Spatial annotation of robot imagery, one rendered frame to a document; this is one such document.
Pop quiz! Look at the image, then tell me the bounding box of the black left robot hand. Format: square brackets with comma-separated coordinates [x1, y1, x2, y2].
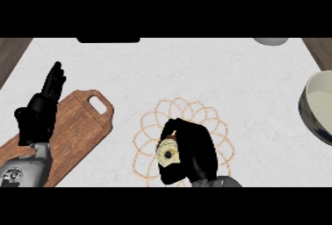
[13, 61, 68, 148]

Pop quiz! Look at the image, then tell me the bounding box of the tan wire loop placemat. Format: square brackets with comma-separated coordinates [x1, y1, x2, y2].
[131, 98, 238, 188]

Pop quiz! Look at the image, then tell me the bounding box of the cream and grey bowl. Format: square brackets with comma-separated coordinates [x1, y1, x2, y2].
[297, 69, 332, 146]

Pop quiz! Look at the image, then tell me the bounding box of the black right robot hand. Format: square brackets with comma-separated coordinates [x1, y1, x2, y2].
[156, 117, 220, 185]

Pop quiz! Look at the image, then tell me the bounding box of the cream frosted cupcake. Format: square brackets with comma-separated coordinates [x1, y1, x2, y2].
[155, 130, 181, 167]

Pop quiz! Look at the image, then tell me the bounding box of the black flat appliance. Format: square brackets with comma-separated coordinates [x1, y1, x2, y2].
[75, 37, 142, 44]

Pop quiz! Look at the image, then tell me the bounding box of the brown wooden cutting board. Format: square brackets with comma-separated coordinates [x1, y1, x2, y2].
[0, 89, 115, 188]

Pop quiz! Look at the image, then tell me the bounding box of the pale grey round object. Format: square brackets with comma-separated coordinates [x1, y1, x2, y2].
[252, 37, 291, 47]

